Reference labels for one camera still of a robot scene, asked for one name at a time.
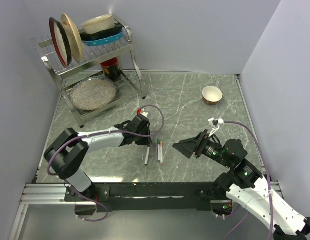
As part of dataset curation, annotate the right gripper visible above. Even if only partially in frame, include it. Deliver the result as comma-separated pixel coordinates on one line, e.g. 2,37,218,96
172,128,231,167

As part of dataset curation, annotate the black white pen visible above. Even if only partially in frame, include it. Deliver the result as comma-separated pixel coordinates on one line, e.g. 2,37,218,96
144,146,150,166

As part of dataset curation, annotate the green marker pen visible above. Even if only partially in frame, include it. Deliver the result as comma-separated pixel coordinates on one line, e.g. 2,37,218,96
156,144,160,163

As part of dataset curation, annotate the pink marker pen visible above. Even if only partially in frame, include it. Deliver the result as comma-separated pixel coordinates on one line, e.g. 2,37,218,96
160,147,163,165

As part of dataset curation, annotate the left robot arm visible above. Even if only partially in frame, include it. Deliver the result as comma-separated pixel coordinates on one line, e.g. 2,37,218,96
44,112,151,201

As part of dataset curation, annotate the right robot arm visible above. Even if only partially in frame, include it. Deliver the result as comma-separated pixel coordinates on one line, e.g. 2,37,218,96
173,130,310,240

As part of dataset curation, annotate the small cream bowl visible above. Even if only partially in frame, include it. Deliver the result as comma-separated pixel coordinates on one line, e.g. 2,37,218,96
202,86,223,105

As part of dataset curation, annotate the clear glass plate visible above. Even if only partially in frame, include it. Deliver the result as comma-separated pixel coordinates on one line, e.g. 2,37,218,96
69,76,117,111

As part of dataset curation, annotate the steel dish rack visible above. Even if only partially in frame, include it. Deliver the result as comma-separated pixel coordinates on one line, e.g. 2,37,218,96
31,14,147,128

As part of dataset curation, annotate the red black cup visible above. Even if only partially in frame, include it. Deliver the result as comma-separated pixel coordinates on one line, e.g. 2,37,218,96
100,57,121,81

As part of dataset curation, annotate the black base bar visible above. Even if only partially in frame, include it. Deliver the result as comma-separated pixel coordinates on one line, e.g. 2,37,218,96
75,182,238,218

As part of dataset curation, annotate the blue dotted dish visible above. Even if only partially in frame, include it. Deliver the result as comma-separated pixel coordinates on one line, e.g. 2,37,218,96
80,30,123,47

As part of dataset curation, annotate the black tray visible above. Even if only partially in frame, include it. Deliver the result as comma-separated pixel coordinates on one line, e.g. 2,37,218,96
79,23,123,42

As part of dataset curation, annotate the cream bowl on rack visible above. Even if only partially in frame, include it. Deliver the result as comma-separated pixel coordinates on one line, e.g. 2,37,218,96
81,14,115,34

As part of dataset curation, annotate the beige plate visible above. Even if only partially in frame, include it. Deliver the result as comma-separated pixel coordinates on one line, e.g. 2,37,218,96
60,13,83,64

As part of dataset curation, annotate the red black rimmed plate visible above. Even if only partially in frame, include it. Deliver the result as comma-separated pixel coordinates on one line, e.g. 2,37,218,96
49,17,72,69

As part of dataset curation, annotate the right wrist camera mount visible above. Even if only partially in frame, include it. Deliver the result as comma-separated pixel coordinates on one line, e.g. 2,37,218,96
208,118,224,138

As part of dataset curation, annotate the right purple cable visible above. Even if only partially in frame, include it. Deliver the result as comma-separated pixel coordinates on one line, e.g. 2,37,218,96
223,120,275,240

